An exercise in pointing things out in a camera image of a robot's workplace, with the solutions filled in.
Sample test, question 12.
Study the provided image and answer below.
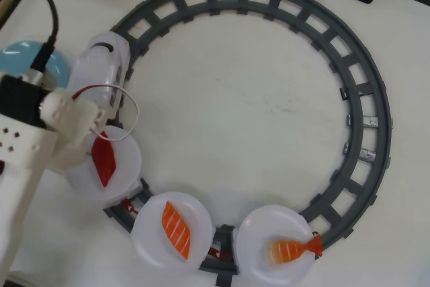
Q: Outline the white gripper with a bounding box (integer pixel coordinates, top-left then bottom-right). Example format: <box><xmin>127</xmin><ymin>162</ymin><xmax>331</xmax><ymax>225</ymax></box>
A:
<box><xmin>40</xmin><ymin>91</ymin><xmax>110</xmax><ymax>175</ymax></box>

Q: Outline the red tuna sushi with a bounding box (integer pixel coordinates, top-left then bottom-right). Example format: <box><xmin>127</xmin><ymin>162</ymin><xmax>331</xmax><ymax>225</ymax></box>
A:
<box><xmin>91</xmin><ymin>130</ymin><xmax>118</xmax><ymax>188</ymax></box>

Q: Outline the white Shinkansen toy locomotive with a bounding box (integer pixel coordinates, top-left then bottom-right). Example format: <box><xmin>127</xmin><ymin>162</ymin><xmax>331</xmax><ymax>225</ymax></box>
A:
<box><xmin>69</xmin><ymin>31</ymin><xmax>134</xmax><ymax>123</ymax></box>

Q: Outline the blue dish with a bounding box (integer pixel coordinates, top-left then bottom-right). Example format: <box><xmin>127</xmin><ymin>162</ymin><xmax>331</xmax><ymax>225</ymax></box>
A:
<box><xmin>0</xmin><ymin>40</ymin><xmax>71</xmax><ymax>88</ymax></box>

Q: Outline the orange salmon sushi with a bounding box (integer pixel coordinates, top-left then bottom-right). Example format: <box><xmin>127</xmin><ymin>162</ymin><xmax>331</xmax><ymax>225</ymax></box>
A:
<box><xmin>161</xmin><ymin>201</ymin><xmax>191</xmax><ymax>260</ymax></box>

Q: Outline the orange shrimp sushi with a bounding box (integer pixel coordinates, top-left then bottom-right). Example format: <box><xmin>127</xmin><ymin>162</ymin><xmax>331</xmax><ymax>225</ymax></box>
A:
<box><xmin>263</xmin><ymin>235</ymin><xmax>324</xmax><ymax>265</ymax></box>

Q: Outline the white round plate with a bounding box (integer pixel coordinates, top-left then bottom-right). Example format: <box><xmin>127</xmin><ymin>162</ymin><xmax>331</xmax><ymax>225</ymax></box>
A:
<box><xmin>234</xmin><ymin>204</ymin><xmax>318</xmax><ymax>284</ymax></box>
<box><xmin>63</xmin><ymin>125</ymin><xmax>142</xmax><ymax>206</ymax></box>
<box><xmin>130</xmin><ymin>192</ymin><xmax>213</xmax><ymax>273</ymax></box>

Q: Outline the red train coupler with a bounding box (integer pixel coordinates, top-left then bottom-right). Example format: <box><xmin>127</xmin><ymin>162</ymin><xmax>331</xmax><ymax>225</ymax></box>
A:
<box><xmin>208</xmin><ymin>247</ymin><xmax>232</xmax><ymax>261</ymax></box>
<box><xmin>120</xmin><ymin>199</ymin><xmax>138</xmax><ymax>214</ymax></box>

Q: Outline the silver tape patch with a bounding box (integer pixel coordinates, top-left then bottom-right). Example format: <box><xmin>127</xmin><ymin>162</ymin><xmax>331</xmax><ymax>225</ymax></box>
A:
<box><xmin>358</xmin><ymin>147</ymin><xmax>376</xmax><ymax>164</ymax></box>
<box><xmin>363</xmin><ymin>115</ymin><xmax>380</xmax><ymax>130</ymax></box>

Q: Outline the red and white wire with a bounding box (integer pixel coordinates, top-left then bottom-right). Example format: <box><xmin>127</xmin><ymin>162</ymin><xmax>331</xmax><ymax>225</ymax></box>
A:
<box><xmin>72</xmin><ymin>84</ymin><xmax>139</xmax><ymax>142</ymax></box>

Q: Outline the black camera box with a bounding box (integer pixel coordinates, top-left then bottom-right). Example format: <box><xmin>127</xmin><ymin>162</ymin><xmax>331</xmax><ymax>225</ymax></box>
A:
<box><xmin>0</xmin><ymin>75</ymin><xmax>47</xmax><ymax>130</ymax></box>

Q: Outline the black USB cable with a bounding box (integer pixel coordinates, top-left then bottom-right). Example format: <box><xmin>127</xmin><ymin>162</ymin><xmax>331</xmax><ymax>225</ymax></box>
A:
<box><xmin>0</xmin><ymin>0</ymin><xmax>60</xmax><ymax>81</ymax></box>

